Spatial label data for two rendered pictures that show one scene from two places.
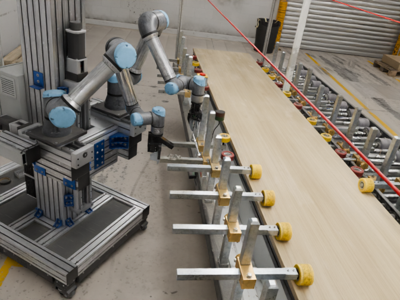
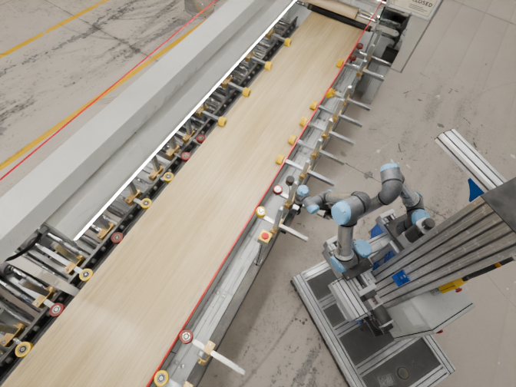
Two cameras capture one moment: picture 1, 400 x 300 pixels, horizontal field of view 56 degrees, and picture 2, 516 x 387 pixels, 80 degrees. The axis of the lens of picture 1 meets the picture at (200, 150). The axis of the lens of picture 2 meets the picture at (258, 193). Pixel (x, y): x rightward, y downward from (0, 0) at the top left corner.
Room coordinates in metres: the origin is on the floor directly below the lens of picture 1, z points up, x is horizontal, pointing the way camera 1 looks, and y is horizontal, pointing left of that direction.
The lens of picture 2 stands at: (3.28, 0.36, 3.02)
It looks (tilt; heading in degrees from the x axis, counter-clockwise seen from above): 59 degrees down; 210
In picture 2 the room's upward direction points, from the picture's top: 10 degrees clockwise
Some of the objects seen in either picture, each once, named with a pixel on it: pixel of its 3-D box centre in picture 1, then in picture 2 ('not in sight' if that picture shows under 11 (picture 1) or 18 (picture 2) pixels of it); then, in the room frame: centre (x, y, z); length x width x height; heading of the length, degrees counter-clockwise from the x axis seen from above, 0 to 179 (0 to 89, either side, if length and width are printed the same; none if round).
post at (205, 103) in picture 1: (202, 128); (276, 222); (2.32, 0.01, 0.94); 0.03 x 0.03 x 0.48; 11
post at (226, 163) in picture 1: (219, 198); (313, 156); (1.58, -0.13, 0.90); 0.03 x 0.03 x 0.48; 11
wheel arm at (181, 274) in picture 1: (242, 273); (337, 114); (1.05, -0.22, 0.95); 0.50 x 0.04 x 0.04; 101
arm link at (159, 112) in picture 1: (158, 116); not in sight; (1.97, 0.26, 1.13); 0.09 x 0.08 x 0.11; 123
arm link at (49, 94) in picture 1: (55, 102); (417, 219); (1.79, 0.78, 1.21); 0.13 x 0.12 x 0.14; 33
